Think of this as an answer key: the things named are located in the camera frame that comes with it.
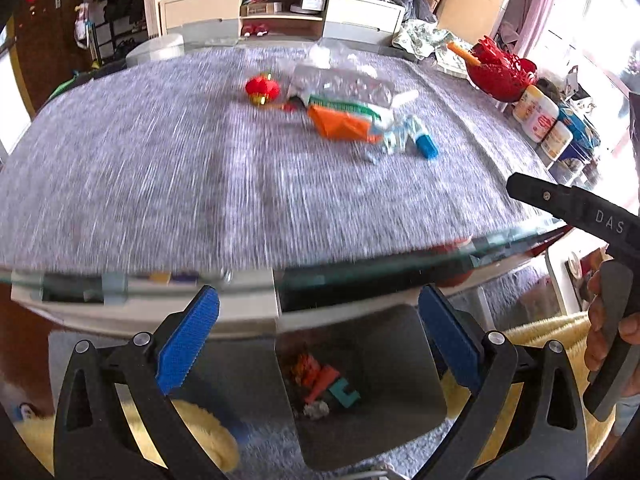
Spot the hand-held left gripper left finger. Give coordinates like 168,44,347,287
52,285,226,480

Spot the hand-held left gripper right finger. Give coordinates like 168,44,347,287
417,284,588,480

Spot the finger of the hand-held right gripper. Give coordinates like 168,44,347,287
506,172,576,218

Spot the grey waste bin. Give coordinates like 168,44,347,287
274,302,448,471

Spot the blue capped tube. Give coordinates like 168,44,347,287
407,115,440,160

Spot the clear wrapper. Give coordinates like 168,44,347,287
362,120,416,166

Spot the orange snack packet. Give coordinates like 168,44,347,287
305,95,396,143

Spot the clear plastic bag of toys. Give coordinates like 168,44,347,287
287,62,418,111

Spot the red lantern ornament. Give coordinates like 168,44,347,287
244,74,282,108

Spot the person's right hand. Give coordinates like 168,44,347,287
585,270,604,386

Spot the white jar orange label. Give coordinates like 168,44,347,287
540,121,574,161
512,85,560,142

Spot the blue packet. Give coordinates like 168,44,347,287
557,105,601,151

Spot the yellow fluffy cushion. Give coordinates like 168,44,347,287
445,310,616,461
15,395,241,471

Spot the teal plastic piece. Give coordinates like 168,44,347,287
327,377,362,408

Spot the orange crumpled wrapper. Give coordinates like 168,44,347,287
292,352,331,386

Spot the red openwork basket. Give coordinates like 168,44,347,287
466,36,538,103

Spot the red paper strip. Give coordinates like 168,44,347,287
302,365,341,406

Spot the grey crumpled paper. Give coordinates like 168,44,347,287
300,400,332,420

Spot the grey table cloth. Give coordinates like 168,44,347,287
0,42,566,281

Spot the floral cloth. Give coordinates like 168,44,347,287
392,19,473,78

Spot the large cardboard box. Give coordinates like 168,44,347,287
437,0,523,46

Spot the white round stool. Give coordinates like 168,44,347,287
125,34,186,67

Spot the brown door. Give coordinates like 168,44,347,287
10,0,86,111

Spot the black shelf rack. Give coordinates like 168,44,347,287
75,2,151,61

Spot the beige tv cabinet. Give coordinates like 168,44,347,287
159,0,407,53

